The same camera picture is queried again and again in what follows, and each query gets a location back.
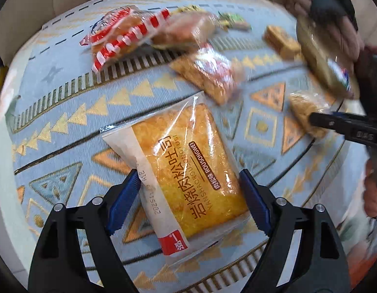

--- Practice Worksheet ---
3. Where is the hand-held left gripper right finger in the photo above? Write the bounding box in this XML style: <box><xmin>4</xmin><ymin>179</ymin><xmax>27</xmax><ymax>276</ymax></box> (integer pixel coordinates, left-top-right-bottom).
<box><xmin>239</xmin><ymin>168</ymin><xmax>350</xmax><ymax>293</ymax></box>

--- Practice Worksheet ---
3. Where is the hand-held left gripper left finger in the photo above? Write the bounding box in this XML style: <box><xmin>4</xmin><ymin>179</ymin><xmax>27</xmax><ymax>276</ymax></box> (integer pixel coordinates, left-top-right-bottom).
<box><xmin>28</xmin><ymin>168</ymin><xmax>143</xmax><ymax>293</ymax></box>

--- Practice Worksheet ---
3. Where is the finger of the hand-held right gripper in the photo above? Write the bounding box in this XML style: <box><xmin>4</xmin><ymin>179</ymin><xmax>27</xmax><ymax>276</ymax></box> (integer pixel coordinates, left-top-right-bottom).
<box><xmin>309</xmin><ymin>112</ymin><xmax>349</xmax><ymax>134</ymax></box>
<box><xmin>330</xmin><ymin>111</ymin><xmax>367</xmax><ymax>120</ymax></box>

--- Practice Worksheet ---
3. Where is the crumbly pastry packet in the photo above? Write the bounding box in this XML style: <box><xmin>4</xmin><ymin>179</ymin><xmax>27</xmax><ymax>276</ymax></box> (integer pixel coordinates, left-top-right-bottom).
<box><xmin>288</xmin><ymin>92</ymin><xmax>330</xmax><ymax>140</ymax></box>

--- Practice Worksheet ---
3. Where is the gold plastic bag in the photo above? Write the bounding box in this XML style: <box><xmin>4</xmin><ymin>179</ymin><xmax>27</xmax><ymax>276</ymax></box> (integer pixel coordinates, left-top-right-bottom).
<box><xmin>296</xmin><ymin>15</ymin><xmax>362</xmax><ymax>100</ymax></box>

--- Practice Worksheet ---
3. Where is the golden toast bread packet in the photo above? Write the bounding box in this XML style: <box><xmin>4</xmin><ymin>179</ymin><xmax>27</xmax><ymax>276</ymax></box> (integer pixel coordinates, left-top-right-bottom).
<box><xmin>100</xmin><ymin>91</ymin><xmax>259</xmax><ymax>266</ymax></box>

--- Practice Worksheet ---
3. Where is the person's right hand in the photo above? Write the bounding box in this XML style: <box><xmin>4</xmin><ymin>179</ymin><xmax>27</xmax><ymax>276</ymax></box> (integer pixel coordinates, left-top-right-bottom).
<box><xmin>363</xmin><ymin>158</ymin><xmax>377</xmax><ymax>219</ymax></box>

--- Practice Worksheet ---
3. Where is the brown clothing pile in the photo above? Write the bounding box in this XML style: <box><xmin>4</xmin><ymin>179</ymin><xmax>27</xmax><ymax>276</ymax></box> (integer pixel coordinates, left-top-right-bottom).
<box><xmin>286</xmin><ymin>0</ymin><xmax>365</xmax><ymax>65</ymax></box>

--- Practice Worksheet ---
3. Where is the blue patterned blanket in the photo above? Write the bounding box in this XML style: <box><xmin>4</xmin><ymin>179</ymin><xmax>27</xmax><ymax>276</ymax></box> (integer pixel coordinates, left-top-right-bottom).
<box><xmin>6</xmin><ymin>0</ymin><xmax>373</xmax><ymax>293</ymax></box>

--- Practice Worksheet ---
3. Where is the small square cake packet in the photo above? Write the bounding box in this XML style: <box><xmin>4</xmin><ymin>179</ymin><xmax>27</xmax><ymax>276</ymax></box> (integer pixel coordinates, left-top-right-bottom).
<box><xmin>263</xmin><ymin>25</ymin><xmax>302</xmax><ymax>62</ymax></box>

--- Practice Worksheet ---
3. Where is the orange red label pastry packet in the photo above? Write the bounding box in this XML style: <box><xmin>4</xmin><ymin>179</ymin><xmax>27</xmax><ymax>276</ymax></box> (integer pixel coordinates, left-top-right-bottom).
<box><xmin>169</xmin><ymin>44</ymin><xmax>244</xmax><ymax>106</ymax></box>

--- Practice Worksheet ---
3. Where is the green candy packet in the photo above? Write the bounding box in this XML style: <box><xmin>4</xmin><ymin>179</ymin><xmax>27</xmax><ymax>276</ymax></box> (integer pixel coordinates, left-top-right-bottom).
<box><xmin>217</xmin><ymin>11</ymin><xmax>253</xmax><ymax>32</ymax></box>

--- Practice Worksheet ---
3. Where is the red white striped bread packet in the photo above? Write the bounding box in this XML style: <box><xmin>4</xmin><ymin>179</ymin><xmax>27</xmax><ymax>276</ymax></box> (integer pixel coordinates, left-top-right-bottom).
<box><xmin>80</xmin><ymin>5</ymin><xmax>171</xmax><ymax>73</ymax></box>

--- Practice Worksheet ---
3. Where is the clear yellow label bread packet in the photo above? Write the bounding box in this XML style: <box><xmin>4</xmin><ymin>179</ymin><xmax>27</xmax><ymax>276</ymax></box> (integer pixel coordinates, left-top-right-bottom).
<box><xmin>150</xmin><ymin>4</ymin><xmax>218</xmax><ymax>51</ymax></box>

